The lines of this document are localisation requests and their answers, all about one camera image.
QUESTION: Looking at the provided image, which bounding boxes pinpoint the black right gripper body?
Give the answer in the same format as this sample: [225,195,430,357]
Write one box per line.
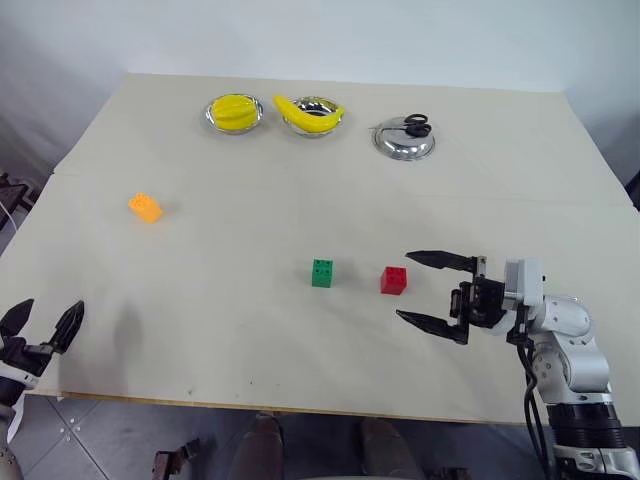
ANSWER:
[449,254,507,330]

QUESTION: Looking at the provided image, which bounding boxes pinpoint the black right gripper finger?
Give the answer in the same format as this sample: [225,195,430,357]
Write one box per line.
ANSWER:
[395,309,470,347]
[405,249,477,275]

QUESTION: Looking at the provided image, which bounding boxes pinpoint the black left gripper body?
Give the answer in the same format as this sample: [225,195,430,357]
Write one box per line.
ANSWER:
[0,336,55,377]

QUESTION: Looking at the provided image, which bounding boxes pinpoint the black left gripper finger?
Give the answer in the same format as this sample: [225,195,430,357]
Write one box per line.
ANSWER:
[46,299,86,355]
[0,298,36,342]

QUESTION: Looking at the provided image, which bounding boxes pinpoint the red toy building block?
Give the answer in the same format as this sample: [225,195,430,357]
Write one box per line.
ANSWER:
[379,265,409,296]

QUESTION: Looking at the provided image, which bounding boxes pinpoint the green toy building block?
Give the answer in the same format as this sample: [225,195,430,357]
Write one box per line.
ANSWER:
[310,257,336,290]

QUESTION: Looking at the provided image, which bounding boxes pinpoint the upturned steel bowl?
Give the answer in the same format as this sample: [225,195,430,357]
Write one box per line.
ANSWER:
[371,114,437,163]

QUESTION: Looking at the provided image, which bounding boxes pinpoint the black scissors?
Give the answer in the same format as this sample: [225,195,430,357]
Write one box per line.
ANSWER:
[368,113,433,138]

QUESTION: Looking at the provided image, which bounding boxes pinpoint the orange toy building block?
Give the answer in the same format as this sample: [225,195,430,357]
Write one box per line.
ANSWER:
[127,191,165,225]

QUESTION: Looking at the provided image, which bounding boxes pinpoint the yellow toy banana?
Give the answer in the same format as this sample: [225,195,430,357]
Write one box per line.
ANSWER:
[272,94,347,134]

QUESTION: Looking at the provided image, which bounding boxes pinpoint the dark rounded shape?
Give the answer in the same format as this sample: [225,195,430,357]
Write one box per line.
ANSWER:
[230,412,287,480]

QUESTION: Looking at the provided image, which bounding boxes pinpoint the yellow toy starfruit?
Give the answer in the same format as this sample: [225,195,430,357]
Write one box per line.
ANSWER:
[212,94,261,131]

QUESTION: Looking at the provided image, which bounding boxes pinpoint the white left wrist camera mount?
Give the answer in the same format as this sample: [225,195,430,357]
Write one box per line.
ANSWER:
[0,359,41,392]

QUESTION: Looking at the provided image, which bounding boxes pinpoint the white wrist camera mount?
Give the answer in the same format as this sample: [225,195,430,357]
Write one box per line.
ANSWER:
[502,257,546,307]
[0,359,41,392]

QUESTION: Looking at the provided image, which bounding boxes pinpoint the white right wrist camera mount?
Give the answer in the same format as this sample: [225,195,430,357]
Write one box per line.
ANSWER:
[502,257,546,307]

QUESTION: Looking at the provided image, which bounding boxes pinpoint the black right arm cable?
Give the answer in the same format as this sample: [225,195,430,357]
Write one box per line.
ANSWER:
[517,342,557,480]

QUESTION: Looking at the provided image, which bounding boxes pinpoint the rusty metal bracket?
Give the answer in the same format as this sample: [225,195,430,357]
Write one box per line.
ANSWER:
[151,437,202,480]

